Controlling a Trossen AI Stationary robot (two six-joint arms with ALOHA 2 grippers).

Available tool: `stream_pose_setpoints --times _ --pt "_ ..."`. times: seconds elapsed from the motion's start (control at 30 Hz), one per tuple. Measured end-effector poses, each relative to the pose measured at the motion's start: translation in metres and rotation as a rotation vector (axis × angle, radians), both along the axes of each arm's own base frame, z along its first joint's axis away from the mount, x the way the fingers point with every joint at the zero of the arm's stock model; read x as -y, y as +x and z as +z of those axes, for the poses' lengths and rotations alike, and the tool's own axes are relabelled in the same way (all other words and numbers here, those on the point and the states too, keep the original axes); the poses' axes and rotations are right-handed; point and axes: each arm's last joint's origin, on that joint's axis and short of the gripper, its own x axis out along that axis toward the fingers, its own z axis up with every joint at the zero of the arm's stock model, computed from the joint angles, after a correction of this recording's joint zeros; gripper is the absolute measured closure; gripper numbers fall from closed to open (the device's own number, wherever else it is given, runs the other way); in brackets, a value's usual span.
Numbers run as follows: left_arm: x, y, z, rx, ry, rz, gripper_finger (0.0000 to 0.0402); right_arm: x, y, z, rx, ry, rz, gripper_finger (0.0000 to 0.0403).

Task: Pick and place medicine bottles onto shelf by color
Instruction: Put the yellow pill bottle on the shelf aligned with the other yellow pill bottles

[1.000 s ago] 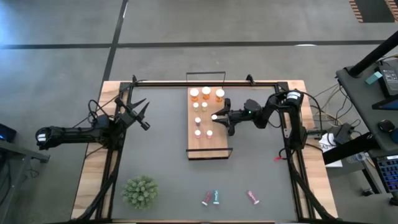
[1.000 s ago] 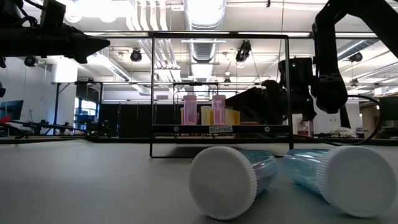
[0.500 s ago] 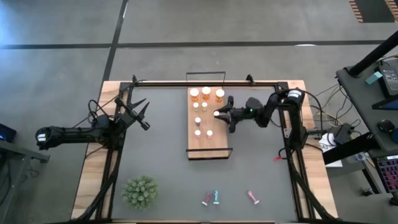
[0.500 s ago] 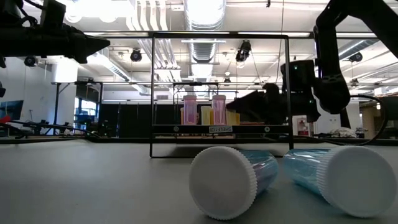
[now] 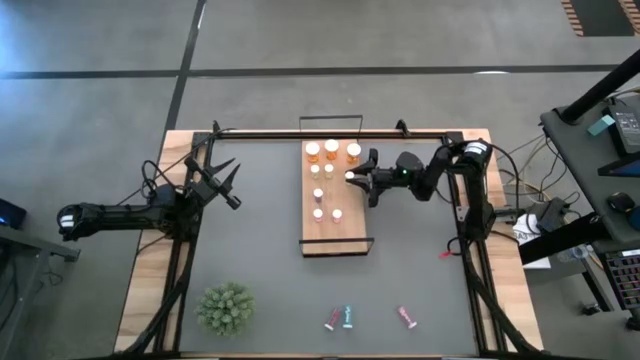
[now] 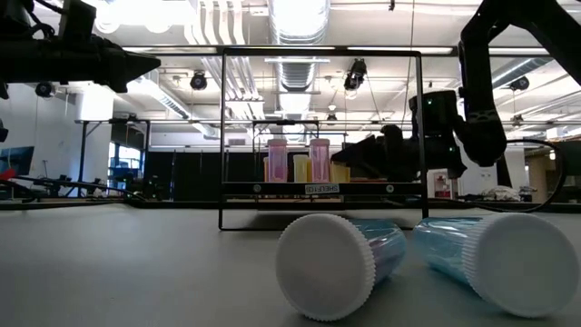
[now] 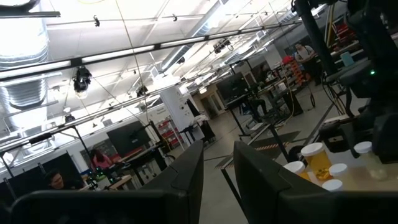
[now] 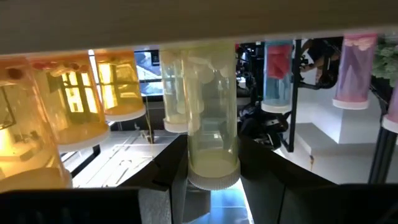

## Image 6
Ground small yellow pill bottle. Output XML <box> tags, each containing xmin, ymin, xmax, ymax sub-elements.
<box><xmin>292</xmin><ymin>154</ymin><xmax>311</xmax><ymax>183</ymax></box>

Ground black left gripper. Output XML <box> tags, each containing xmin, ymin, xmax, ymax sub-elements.
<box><xmin>26</xmin><ymin>0</ymin><xmax>162</xmax><ymax>94</ymax></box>

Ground blue wall monitor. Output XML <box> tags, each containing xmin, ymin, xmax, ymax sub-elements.
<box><xmin>0</xmin><ymin>144</ymin><xmax>36</xmax><ymax>178</ymax></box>

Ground dark red pill bottle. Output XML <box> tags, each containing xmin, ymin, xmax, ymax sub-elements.
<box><xmin>275</xmin><ymin>213</ymin><xmax>408</xmax><ymax>322</ymax></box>

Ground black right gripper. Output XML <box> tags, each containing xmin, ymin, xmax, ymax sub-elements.
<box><xmin>330</xmin><ymin>89</ymin><xmax>468</xmax><ymax>183</ymax></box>

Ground large white-capped pill bottle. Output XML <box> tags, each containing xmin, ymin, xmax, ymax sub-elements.
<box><xmin>330</xmin><ymin>162</ymin><xmax>352</xmax><ymax>183</ymax></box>

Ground black metal table frame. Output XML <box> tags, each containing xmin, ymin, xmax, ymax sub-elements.
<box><xmin>0</xmin><ymin>174</ymin><xmax>581</xmax><ymax>213</ymax></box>

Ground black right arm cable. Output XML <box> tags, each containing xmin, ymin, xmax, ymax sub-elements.
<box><xmin>428</xmin><ymin>138</ymin><xmax>567</xmax><ymax>214</ymax></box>

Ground silver ventilation duct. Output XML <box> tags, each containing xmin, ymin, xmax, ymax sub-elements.
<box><xmin>267</xmin><ymin>0</ymin><xmax>331</xmax><ymax>92</ymax></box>

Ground blue pill bottle white cap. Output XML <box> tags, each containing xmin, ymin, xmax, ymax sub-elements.
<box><xmin>412</xmin><ymin>212</ymin><xmax>581</xmax><ymax>319</ymax></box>

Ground black background table frame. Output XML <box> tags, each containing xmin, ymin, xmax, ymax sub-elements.
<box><xmin>74</xmin><ymin>117</ymin><xmax>153</xmax><ymax>199</ymax></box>

